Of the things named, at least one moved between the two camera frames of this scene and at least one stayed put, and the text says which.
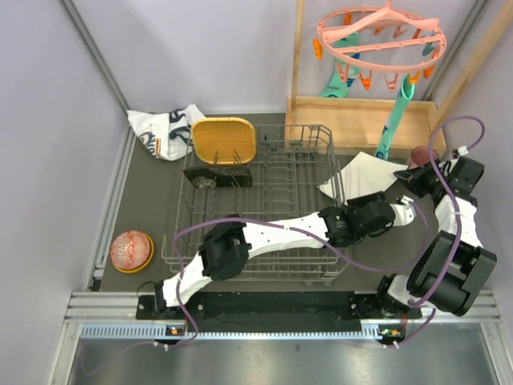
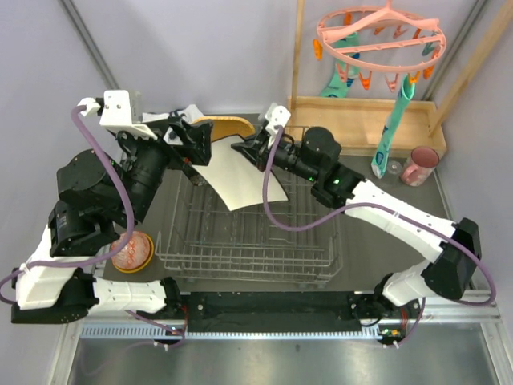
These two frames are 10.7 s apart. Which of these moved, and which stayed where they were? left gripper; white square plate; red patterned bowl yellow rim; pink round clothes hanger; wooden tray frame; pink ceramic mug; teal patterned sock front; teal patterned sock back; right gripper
Moved: left gripper; right gripper; white square plate
Stayed: red patterned bowl yellow rim; pink ceramic mug; teal patterned sock back; teal patterned sock front; wooden tray frame; pink round clothes hanger
